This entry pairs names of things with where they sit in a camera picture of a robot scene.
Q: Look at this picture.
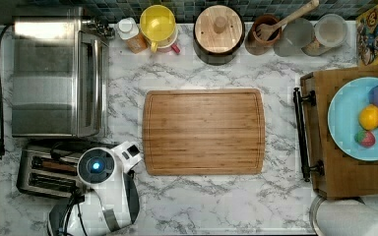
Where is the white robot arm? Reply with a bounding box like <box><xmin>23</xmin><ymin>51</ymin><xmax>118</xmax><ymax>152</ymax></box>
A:
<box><xmin>46</xmin><ymin>142</ymin><xmax>142</xmax><ymax>236</ymax></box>

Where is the stainless steel toaster oven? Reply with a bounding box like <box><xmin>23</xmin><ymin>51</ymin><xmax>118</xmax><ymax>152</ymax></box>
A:
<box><xmin>12</xmin><ymin>7</ymin><xmax>115</xmax><ymax>138</ymax></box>

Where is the silver two-slot toaster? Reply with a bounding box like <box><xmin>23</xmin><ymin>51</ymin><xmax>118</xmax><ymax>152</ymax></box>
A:
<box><xmin>16</xmin><ymin>140</ymin><xmax>113</xmax><ymax>199</ymax></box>

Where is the bamboo cutting board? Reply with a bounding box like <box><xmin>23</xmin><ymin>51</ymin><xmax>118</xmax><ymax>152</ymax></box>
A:
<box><xmin>142</xmin><ymin>88</ymin><xmax>265</xmax><ymax>175</ymax></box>

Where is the black canister with wooden lid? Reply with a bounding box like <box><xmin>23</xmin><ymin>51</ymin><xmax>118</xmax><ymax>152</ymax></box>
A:
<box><xmin>193</xmin><ymin>5</ymin><xmax>245</xmax><ymax>66</ymax></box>

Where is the brown utensil holder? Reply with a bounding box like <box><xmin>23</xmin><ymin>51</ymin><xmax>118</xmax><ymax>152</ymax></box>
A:
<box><xmin>245</xmin><ymin>15</ymin><xmax>282</xmax><ymax>55</ymax></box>

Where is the yellow measuring cup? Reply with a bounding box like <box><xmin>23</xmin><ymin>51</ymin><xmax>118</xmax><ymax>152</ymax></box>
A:
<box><xmin>140</xmin><ymin>5</ymin><xmax>180</xmax><ymax>54</ymax></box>

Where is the white-capped orange bottle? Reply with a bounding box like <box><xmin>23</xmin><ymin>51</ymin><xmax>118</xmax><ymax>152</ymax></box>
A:
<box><xmin>116</xmin><ymin>18</ymin><xmax>148</xmax><ymax>53</ymax></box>

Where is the grey-lidded jar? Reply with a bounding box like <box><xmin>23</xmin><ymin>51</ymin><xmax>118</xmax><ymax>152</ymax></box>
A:
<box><xmin>274</xmin><ymin>18</ymin><xmax>314</xmax><ymax>57</ymax></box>

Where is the light blue plate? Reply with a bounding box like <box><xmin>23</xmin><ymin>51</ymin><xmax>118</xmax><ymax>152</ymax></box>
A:
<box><xmin>328</xmin><ymin>77</ymin><xmax>378</xmax><ymax>161</ymax></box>

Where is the clear-lidded jar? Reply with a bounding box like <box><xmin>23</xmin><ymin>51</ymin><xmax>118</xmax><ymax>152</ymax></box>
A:
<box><xmin>302</xmin><ymin>14</ymin><xmax>347</xmax><ymax>56</ymax></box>

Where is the paper towel roll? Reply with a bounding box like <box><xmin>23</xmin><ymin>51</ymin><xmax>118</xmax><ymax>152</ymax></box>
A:
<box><xmin>309</xmin><ymin>197</ymin><xmax>378</xmax><ymax>236</ymax></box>

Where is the lower toy strawberry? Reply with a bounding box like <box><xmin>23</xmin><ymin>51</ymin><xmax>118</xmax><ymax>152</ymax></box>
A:
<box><xmin>354</xmin><ymin>130</ymin><xmax>376</xmax><ymax>148</ymax></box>

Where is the toy orange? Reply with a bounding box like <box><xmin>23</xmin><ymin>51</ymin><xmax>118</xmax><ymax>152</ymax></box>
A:
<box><xmin>358</xmin><ymin>104</ymin><xmax>378</xmax><ymax>131</ymax></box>

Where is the wooden tray with black handle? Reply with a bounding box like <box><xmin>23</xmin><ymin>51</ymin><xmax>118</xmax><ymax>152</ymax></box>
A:
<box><xmin>293</xmin><ymin>65</ymin><xmax>378</xmax><ymax>199</ymax></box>

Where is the black power cable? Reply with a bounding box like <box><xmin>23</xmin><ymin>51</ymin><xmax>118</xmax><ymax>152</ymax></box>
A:
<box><xmin>0</xmin><ymin>24</ymin><xmax>14</xmax><ymax>162</ymax></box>

